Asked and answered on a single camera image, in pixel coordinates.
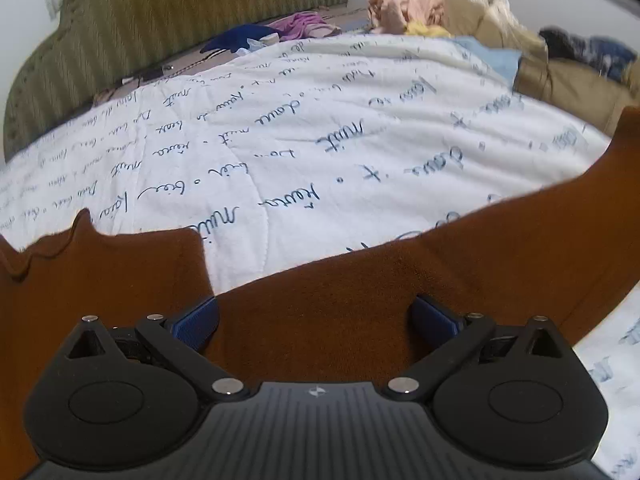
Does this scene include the dark blue garment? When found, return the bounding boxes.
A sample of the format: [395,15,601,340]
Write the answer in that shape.
[200,24,279,53]

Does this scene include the brown long-sleeve sweater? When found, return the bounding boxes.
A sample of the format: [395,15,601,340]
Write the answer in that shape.
[1,107,639,479]

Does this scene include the dark patterned garment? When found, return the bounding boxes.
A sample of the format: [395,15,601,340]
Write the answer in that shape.
[539,27,638,82]

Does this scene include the pink garment pile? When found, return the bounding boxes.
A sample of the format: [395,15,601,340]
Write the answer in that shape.
[368,0,445,35]

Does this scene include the light blue garment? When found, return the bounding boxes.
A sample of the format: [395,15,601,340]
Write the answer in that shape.
[451,36,522,87]

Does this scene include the khaki trousers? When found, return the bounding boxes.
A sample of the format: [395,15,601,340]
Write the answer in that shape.
[514,56,639,136]

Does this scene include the cream beige jacket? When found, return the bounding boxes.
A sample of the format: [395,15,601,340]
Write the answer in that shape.
[444,0,548,61]

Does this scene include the yellow garment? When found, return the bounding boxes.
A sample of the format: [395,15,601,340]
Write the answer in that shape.
[405,20,452,39]

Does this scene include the white script-print bed quilt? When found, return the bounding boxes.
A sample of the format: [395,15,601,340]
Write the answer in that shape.
[1,35,639,479]

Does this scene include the olive upholstered headboard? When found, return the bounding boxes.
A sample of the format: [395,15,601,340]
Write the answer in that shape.
[3,0,348,158]

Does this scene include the purple garment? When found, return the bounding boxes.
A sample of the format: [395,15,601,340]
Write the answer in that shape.
[268,11,342,41]

